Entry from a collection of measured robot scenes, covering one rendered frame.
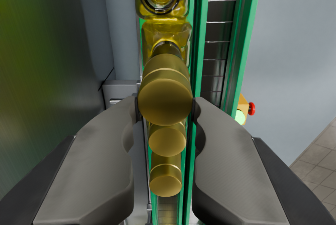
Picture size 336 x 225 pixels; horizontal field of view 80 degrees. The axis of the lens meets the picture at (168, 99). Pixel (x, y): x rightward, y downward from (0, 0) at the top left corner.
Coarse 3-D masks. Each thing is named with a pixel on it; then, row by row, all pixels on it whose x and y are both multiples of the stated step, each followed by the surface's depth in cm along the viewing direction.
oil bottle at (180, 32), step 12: (144, 24) 22; (156, 24) 21; (168, 24) 21; (180, 24) 21; (144, 36) 21; (156, 36) 20; (168, 36) 20; (180, 36) 20; (144, 48) 21; (180, 48) 21; (144, 60) 22
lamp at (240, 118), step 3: (237, 111) 54; (240, 111) 55; (237, 114) 54; (240, 114) 54; (243, 114) 54; (237, 117) 54; (240, 117) 54; (243, 117) 54; (237, 120) 54; (240, 120) 54; (243, 120) 54; (240, 123) 54
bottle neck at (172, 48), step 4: (164, 40) 20; (156, 44) 20; (160, 44) 19; (164, 44) 19; (168, 44) 19; (172, 44) 19; (176, 44) 20; (156, 48) 19; (160, 48) 18; (164, 48) 18; (168, 48) 18; (172, 48) 18; (176, 48) 19; (152, 52) 20; (156, 52) 17; (160, 52) 17; (164, 52) 17; (168, 52) 17; (172, 52) 17; (176, 52) 18; (180, 52) 20; (152, 56) 17; (180, 56) 18
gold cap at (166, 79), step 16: (160, 64) 13; (176, 64) 14; (144, 80) 12; (160, 80) 11; (176, 80) 11; (144, 96) 12; (160, 96) 12; (176, 96) 12; (192, 96) 12; (144, 112) 12; (160, 112) 12; (176, 112) 12
